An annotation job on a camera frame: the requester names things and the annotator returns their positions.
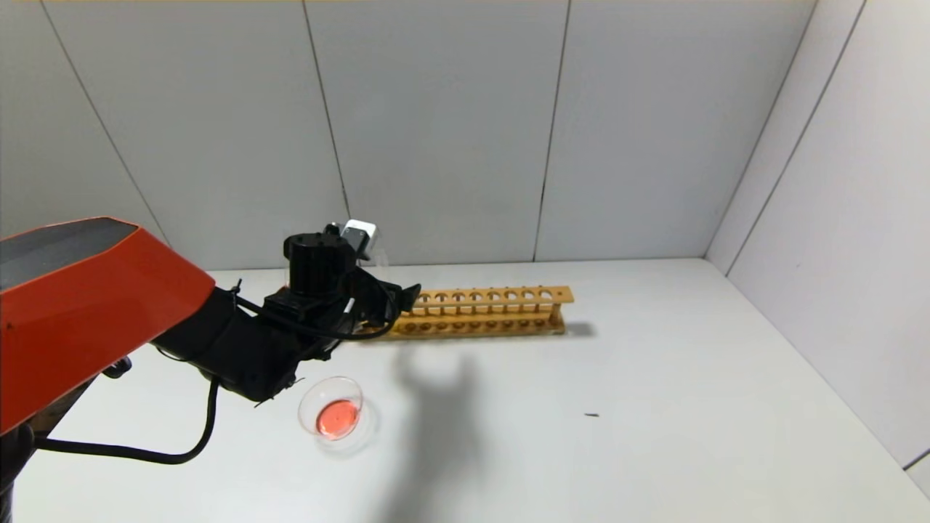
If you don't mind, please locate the clear glass bowl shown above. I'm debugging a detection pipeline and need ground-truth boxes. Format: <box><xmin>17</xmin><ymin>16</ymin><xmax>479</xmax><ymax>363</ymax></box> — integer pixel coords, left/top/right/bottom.
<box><xmin>297</xmin><ymin>376</ymin><xmax>381</xmax><ymax>455</ymax></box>

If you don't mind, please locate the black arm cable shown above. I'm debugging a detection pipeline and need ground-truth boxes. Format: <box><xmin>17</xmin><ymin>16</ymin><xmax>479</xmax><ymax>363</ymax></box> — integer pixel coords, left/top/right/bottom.
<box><xmin>36</xmin><ymin>378</ymin><xmax>220</xmax><ymax>466</ymax></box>

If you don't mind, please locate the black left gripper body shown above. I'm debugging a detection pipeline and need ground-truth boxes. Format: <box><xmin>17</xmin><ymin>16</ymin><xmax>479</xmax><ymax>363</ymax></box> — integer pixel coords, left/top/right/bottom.
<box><xmin>353</xmin><ymin>267</ymin><xmax>403</xmax><ymax>329</ymax></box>

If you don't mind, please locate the wooden test tube rack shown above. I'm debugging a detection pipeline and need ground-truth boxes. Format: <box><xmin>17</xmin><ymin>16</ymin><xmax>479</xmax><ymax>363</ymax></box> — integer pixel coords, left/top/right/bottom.
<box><xmin>378</xmin><ymin>285</ymin><xmax>575</xmax><ymax>341</ymax></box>

